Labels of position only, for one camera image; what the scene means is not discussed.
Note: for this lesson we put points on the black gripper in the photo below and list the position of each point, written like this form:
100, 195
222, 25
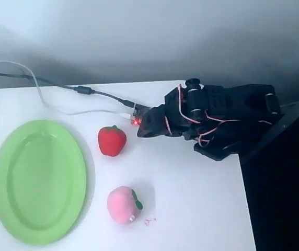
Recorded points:
151, 123

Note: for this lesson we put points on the pink plush peach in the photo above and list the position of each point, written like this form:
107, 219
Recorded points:
122, 205

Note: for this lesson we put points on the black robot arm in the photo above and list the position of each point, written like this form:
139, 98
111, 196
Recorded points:
233, 109

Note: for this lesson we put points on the green oval plate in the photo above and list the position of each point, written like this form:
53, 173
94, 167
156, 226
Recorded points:
39, 183

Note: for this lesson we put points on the controller board with red LED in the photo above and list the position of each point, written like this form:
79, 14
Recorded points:
139, 112

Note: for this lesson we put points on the red plush strawberry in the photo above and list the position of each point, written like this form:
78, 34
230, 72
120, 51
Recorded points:
111, 141

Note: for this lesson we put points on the black diagonal metal bar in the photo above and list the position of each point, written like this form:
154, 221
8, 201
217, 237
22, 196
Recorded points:
280, 125

